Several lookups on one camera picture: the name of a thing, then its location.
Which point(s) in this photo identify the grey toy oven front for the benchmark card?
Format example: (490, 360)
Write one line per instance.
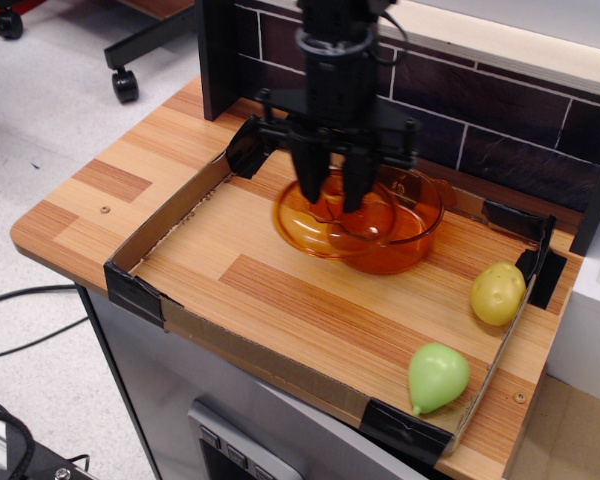
(231, 452)

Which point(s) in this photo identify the green plastic pear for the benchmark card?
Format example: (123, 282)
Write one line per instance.
(437, 376)

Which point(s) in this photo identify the black chair base with casters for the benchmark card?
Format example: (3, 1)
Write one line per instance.
(172, 20)

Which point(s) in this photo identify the cardboard fence with black tape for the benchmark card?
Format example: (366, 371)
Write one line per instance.
(209, 266)

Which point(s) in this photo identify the yellow plastic potato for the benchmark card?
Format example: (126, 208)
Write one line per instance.
(497, 293)

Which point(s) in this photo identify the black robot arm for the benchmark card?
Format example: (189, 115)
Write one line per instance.
(344, 20)

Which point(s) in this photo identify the orange transparent pot lid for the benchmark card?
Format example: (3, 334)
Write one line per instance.
(325, 230)

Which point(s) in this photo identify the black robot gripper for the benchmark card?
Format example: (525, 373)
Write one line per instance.
(337, 109)

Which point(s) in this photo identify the orange transparent plastic pot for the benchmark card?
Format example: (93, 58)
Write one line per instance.
(421, 204)

